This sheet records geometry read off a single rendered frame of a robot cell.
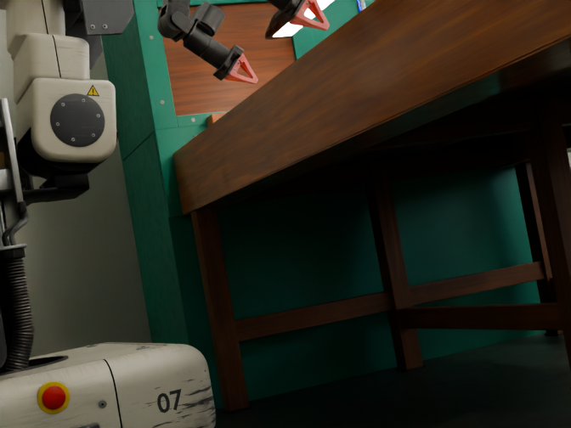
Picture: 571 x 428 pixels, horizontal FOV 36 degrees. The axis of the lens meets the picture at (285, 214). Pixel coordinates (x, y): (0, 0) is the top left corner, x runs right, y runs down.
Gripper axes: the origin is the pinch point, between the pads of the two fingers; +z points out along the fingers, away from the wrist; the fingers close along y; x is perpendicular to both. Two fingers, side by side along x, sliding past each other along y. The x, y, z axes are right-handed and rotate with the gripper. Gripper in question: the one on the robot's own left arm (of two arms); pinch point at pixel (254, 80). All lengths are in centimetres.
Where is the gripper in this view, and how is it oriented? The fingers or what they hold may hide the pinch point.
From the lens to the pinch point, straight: 224.6
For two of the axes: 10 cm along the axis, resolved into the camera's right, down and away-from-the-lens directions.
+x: -4.6, 8.5, -2.7
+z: 8.2, 5.2, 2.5
